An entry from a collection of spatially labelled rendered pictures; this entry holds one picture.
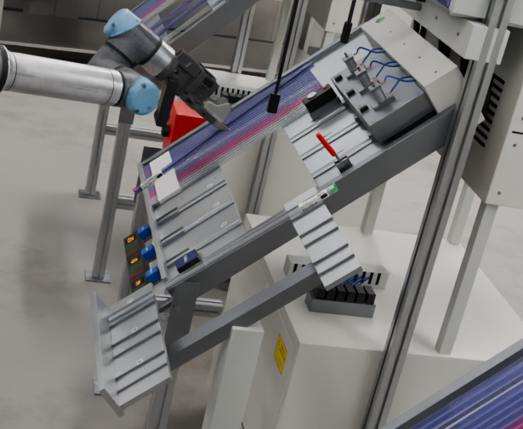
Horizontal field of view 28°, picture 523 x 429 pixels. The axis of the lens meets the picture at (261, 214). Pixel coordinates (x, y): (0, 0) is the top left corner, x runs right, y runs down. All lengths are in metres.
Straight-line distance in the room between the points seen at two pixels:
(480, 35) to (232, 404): 0.86
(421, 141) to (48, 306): 1.74
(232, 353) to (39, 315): 1.64
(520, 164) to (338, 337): 0.56
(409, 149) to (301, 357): 0.53
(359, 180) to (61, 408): 1.27
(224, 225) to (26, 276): 1.54
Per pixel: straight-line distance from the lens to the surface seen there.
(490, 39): 2.16
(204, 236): 2.35
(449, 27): 2.25
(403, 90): 2.29
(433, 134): 2.23
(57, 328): 3.48
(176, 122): 3.16
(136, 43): 2.34
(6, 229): 4.09
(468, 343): 2.59
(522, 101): 2.28
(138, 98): 2.20
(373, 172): 2.22
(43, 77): 2.10
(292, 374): 2.40
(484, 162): 2.37
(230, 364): 1.99
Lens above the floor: 1.73
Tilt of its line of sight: 22 degrees down
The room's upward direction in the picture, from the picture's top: 13 degrees clockwise
